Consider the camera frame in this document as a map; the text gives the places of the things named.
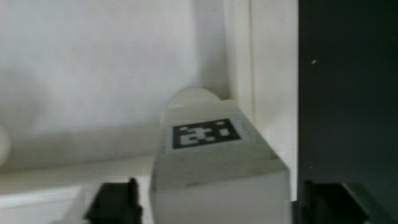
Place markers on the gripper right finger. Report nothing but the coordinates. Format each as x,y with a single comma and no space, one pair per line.
338,203

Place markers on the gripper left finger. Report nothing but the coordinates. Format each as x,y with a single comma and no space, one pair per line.
116,207

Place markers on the white leg with tag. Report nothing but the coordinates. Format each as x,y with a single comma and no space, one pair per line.
221,178

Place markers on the white square tabletop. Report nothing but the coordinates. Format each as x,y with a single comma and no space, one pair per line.
100,57

